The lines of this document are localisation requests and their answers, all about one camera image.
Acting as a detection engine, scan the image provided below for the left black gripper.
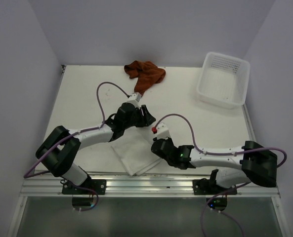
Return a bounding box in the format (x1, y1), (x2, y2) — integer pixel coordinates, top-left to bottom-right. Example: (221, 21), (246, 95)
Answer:
(123, 104), (155, 129)

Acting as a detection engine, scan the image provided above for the white towel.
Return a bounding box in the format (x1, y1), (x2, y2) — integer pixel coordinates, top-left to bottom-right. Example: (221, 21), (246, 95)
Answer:
(111, 128), (161, 176)

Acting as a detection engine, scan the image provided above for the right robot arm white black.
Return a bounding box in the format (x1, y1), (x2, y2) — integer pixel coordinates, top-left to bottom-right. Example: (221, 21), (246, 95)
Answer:
(151, 138), (278, 194)

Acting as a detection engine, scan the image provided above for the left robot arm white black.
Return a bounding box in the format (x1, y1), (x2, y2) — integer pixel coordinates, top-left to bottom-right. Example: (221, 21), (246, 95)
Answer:
(36, 102), (156, 194)

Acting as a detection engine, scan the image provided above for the brown towel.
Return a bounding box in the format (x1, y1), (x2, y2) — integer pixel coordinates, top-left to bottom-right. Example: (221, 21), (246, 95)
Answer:
(124, 60), (166, 96)

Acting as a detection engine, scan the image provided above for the white plastic basket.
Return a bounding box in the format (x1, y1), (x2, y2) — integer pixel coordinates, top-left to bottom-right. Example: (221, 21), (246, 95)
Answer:
(196, 52), (251, 109)

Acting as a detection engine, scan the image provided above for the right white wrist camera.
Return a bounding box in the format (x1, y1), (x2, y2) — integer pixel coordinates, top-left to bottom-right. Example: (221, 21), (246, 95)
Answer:
(151, 123), (171, 141)

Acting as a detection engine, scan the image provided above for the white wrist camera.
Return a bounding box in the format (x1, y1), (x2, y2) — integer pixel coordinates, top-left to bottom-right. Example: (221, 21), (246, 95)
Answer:
(127, 92), (142, 104)
(151, 123), (171, 141)

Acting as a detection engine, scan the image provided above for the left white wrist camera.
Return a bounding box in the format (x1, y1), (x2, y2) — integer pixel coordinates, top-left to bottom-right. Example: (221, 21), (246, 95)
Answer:
(127, 92), (142, 104)

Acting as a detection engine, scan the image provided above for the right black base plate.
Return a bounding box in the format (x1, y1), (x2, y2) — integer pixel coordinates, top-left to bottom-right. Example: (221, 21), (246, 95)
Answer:
(192, 178), (237, 195)

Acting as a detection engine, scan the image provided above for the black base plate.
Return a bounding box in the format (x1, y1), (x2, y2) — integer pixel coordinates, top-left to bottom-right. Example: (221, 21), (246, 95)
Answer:
(192, 178), (237, 195)
(60, 179), (107, 195)

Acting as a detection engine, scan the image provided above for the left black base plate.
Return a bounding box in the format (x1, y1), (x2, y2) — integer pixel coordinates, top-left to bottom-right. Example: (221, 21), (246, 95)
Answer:
(60, 179), (107, 195)

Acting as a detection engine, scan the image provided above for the aluminium mounting rail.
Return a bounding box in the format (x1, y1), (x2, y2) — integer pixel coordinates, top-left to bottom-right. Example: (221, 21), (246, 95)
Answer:
(20, 172), (280, 198)

